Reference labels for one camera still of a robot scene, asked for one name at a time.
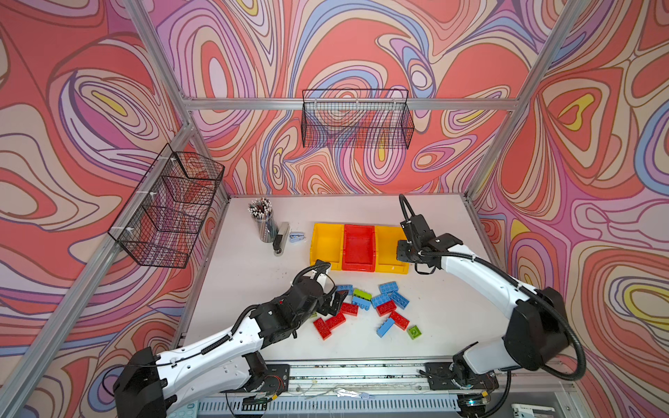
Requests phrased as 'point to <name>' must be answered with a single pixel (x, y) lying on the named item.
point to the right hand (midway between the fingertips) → (406, 256)
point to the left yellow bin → (327, 245)
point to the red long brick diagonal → (334, 321)
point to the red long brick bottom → (321, 328)
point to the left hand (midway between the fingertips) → (334, 285)
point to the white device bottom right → (527, 411)
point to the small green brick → (414, 333)
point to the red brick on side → (349, 309)
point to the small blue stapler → (296, 237)
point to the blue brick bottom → (385, 327)
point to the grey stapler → (280, 240)
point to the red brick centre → (386, 308)
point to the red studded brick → (400, 321)
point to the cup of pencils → (261, 211)
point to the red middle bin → (359, 248)
